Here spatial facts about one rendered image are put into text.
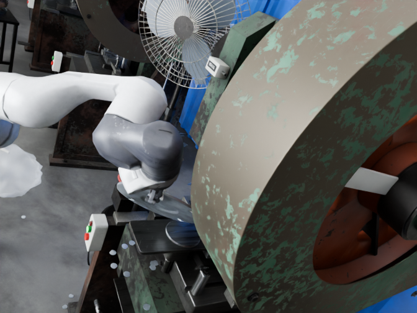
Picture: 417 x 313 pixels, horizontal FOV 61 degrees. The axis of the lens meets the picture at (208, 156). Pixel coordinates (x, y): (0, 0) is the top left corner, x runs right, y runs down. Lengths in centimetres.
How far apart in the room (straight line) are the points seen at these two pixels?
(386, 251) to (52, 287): 151
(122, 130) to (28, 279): 143
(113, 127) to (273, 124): 32
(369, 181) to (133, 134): 43
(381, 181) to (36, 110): 69
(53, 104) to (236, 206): 47
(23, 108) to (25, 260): 135
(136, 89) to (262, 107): 30
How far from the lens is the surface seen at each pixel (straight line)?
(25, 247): 215
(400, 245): 109
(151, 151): 63
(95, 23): 218
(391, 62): 50
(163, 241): 118
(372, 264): 105
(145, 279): 124
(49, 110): 83
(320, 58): 50
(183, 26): 169
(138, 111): 70
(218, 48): 123
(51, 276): 203
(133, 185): 77
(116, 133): 68
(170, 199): 102
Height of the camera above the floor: 155
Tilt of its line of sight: 26 degrees down
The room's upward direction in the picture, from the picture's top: 24 degrees clockwise
